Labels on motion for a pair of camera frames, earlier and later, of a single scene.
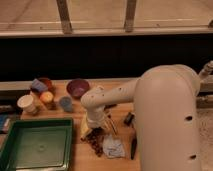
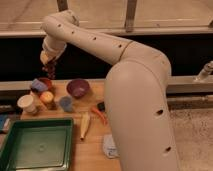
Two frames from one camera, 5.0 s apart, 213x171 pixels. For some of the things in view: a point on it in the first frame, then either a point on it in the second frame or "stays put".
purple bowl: (76, 87) stays put
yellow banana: (84, 129) stays put
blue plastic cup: (66, 103) stays put
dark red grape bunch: (95, 137) -> (50, 69)
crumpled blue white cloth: (113, 147) stays put
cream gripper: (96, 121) -> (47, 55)
